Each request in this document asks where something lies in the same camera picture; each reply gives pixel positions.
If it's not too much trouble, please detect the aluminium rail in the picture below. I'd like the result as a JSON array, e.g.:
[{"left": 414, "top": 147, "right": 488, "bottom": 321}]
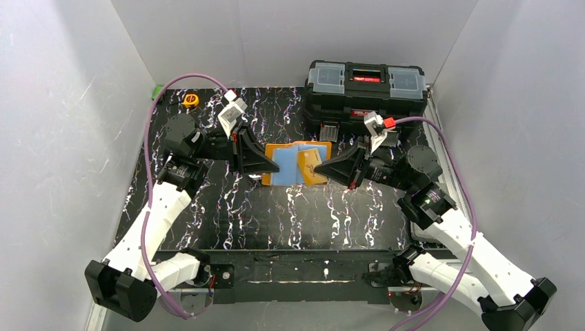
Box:
[
  {"left": 422, "top": 83, "right": 468, "bottom": 216},
  {"left": 84, "top": 260, "right": 519, "bottom": 331}
]

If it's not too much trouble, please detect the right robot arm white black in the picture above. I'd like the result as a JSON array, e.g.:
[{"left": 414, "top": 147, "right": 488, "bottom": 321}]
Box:
[{"left": 315, "top": 142, "right": 557, "bottom": 330}]

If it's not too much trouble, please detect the aluminium right rail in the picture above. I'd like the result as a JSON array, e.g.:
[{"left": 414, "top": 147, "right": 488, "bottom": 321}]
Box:
[{"left": 422, "top": 83, "right": 468, "bottom": 216}]

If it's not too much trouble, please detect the yellow tape measure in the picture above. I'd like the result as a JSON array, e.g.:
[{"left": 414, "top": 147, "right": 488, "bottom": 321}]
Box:
[{"left": 182, "top": 93, "right": 199, "bottom": 108}]

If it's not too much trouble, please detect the orange credit card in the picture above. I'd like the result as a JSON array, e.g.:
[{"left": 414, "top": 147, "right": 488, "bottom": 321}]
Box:
[{"left": 297, "top": 147, "right": 328, "bottom": 185}]

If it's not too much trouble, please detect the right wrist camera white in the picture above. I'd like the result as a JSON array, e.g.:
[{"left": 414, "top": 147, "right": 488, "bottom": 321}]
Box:
[{"left": 364, "top": 112, "right": 398, "bottom": 154}]

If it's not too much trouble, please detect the green small object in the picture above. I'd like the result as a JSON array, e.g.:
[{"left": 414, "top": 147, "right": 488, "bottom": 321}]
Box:
[{"left": 151, "top": 86, "right": 163, "bottom": 101}]

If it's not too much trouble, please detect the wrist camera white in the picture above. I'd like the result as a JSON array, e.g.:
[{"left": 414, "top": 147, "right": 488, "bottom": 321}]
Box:
[
  {"left": 364, "top": 112, "right": 398, "bottom": 154},
  {"left": 217, "top": 90, "right": 248, "bottom": 138}
]

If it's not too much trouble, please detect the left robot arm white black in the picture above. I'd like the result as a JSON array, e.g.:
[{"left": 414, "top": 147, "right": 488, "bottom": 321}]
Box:
[{"left": 84, "top": 113, "right": 279, "bottom": 322}]

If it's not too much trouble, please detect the aluminium front rail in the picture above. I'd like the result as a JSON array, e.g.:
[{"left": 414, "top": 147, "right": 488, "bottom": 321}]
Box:
[{"left": 84, "top": 260, "right": 519, "bottom": 331}]

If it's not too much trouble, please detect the black red toolbox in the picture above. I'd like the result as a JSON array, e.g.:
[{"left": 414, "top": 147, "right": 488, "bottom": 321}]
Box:
[{"left": 301, "top": 60, "right": 429, "bottom": 142}]

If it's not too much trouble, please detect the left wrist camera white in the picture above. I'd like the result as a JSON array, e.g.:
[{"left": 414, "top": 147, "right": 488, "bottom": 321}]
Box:
[{"left": 217, "top": 90, "right": 248, "bottom": 138}]

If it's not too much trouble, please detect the orange leather card holder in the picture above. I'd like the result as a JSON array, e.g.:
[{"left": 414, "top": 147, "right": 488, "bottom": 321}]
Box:
[{"left": 261, "top": 141, "right": 332, "bottom": 186}]

